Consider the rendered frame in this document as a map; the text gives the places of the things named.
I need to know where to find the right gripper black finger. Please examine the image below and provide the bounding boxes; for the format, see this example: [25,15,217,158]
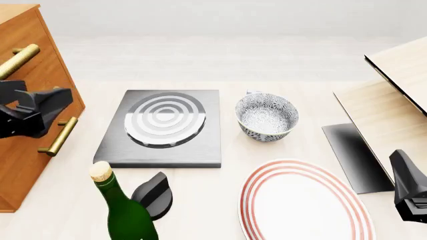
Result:
[388,149,427,205]

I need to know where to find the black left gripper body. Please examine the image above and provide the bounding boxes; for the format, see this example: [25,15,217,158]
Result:
[0,104,51,140]

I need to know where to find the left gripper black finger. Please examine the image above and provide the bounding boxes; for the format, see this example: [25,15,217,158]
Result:
[0,79,28,106]
[14,87,74,115]

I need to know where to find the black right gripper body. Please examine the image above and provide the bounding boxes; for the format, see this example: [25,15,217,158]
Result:
[394,193,427,222]

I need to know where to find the flat black stove plate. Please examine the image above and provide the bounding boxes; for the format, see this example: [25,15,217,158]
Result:
[93,89,222,169]

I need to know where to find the wooden cabinet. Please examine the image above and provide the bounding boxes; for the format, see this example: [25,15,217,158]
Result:
[0,3,86,214]

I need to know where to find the microwave oven with black door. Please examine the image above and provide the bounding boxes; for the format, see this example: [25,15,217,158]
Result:
[321,36,427,195]

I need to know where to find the white plate with red rings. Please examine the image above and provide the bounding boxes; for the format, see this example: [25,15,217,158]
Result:
[237,159,378,240]

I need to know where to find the green glass bottle with cork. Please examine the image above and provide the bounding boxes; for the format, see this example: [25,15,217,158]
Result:
[88,160,159,240]

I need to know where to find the patterned grey white bowl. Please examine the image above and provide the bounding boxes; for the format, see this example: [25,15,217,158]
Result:
[234,92,300,144]

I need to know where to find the brass drawer handle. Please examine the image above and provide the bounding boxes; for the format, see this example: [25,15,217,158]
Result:
[37,116,79,158]
[0,43,41,81]

